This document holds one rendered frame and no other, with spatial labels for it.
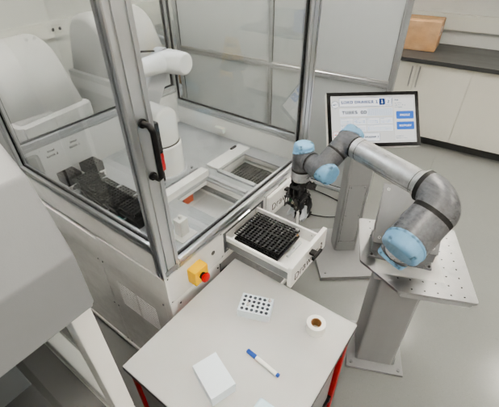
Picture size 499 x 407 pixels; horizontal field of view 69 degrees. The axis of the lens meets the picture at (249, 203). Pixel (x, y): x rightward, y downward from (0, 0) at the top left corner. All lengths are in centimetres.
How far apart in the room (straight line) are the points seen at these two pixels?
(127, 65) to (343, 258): 212
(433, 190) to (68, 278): 87
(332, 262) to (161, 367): 162
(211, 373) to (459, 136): 367
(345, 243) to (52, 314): 225
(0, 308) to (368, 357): 191
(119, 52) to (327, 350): 112
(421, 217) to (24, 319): 89
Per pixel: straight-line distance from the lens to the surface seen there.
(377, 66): 290
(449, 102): 426
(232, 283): 154
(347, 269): 265
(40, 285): 68
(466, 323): 268
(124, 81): 96
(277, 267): 145
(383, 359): 227
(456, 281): 176
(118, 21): 94
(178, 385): 133
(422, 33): 439
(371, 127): 216
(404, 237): 102
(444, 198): 105
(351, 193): 243
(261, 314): 140
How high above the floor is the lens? 194
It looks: 38 degrees down
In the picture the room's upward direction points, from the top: 1 degrees counter-clockwise
